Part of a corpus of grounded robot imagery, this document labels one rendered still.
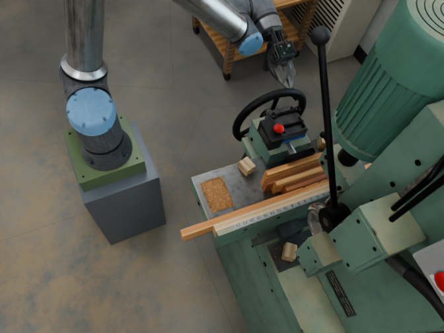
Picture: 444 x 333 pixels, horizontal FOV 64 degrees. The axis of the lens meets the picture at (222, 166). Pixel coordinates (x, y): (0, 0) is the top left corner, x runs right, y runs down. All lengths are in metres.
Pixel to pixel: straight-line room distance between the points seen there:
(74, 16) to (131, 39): 1.62
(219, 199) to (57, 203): 1.26
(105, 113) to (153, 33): 1.67
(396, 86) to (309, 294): 0.65
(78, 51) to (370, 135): 0.89
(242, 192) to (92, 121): 0.52
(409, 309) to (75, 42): 1.10
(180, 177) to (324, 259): 1.36
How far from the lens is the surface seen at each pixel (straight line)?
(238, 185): 1.04
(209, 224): 0.94
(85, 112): 1.21
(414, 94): 0.66
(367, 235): 0.64
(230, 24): 1.15
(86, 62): 1.26
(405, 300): 0.80
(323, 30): 0.68
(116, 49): 2.71
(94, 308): 1.89
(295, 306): 1.07
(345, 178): 0.93
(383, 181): 0.76
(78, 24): 1.17
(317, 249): 0.82
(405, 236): 0.65
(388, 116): 0.71
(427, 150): 0.66
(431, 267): 0.60
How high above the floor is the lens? 1.83
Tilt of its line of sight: 61 degrees down
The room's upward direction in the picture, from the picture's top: 10 degrees clockwise
